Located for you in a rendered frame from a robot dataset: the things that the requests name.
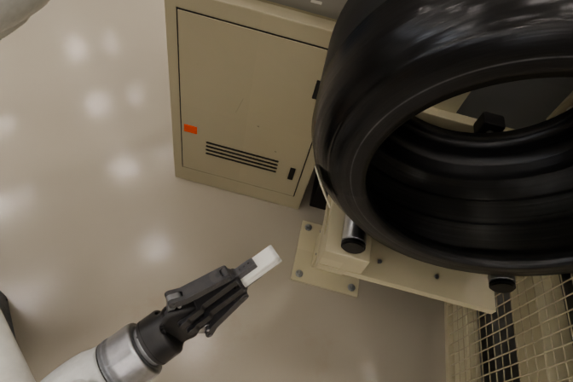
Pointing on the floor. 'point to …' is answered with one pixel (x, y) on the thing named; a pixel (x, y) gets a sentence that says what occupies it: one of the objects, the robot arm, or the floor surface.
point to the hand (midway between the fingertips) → (258, 265)
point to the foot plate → (302, 262)
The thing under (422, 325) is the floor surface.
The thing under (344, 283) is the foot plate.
